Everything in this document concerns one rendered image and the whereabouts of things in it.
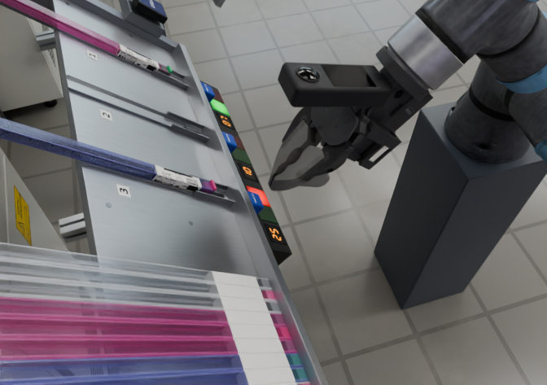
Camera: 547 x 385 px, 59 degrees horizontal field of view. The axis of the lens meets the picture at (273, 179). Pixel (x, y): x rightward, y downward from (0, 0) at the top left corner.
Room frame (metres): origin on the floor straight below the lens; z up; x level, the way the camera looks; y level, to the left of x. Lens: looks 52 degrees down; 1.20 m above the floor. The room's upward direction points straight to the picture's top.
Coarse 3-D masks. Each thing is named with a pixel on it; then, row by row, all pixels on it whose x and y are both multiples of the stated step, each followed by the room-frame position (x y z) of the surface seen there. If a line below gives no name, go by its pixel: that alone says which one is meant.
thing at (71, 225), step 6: (72, 216) 0.59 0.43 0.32; (78, 216) 0.59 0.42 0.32; (60, 222) 0.57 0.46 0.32; (66, 222) 0.57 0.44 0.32; (72, 222) 0.57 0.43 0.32; (78, 222) 0.58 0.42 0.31; (84, 222) 0.57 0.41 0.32; (60, 228) 0.56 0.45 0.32; (66, 228) 0.56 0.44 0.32; (72, 228) 0.56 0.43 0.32; (78, 228) 0.56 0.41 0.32; (84, 228) 0.56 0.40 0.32; (66, 234) 0.54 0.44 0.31; (72, 234) 0.55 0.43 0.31; (78, 234) 0.55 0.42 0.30; (84, 234) 0.56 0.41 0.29; (66, 240) 0.54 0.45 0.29; (72, 240) 0.55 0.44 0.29
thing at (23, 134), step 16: (0, 128) 0.28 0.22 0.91; (16, 128) 0.29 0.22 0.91; (32, 128) 0.30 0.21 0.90; (32, 144) 0.28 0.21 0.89; (48, 144) 0.29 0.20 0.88; (64, 144) 0.29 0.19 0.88; (80, 144) 0.30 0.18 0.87; (96, 160) 0.30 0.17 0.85; (112, 160) 0.30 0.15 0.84; (128, 160) 0.31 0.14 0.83; (144, 176) 0.31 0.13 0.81; (208, 192) 0.33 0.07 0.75
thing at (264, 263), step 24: (192, 72) 0.56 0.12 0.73; (192, 96) 0.52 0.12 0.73; (216, 120) 0.47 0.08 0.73; (216, 144) 0.43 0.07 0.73; (216, 168) 0.39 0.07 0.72; (240, 192) 0.35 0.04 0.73; (240, 216) 0.32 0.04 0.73; (264, 240) 0.28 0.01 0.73; (264, 264) 0.25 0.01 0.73; (288, 312) 0.20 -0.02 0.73; (312, 360) 0.15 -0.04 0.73; (312, 384) 0.13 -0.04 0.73
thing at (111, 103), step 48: (96, 48) 0.51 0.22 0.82; (144, 48) 0.59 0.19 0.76; (96, 96) 0.41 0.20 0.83; (144, 96) 0.46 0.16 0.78; (96, 144) 0.33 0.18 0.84; (144, 144) 0.37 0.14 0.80; (192, 144) 0.42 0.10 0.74; (96, 192) 0.26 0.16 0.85; (144, 192) 0.29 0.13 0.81; (192, 192) 0.33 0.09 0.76; (96, 240) 0.21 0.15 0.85; (144, 240) 0.23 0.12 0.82; (192, 240) 0.25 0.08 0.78; (240, 240) 0.29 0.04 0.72
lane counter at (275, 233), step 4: (264, 224) 0.34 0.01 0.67; (268, 228) 0.34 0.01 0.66; (272, 228) 0.34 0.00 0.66; (276, 228) 0.35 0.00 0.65; (268, 232) 0.33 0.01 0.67; (272, 232) 0.34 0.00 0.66; (276, 232) 0.34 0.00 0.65; (280, 232) 0.34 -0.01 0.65; (272, 236) 0.33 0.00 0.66; (276, 236) 0.33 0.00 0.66; (280, 236) 0.34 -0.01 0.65; (272, 240) 0.32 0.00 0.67; (276, 240) 0.32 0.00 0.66; (280, 240) 0.33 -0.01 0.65; (284, 240) 0.33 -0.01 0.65; (284, 244) 0.32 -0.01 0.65
